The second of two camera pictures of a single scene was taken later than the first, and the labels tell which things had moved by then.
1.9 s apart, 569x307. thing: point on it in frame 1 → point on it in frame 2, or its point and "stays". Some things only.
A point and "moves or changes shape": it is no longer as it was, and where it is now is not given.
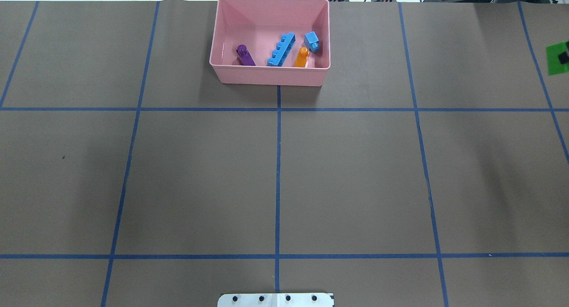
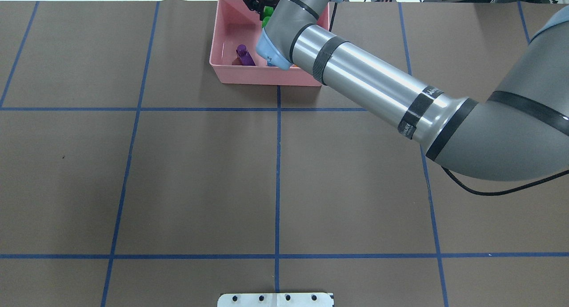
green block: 558,58 moves or changes shape
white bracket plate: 275,300 stays
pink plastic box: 282,41 stays
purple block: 245,57 stays
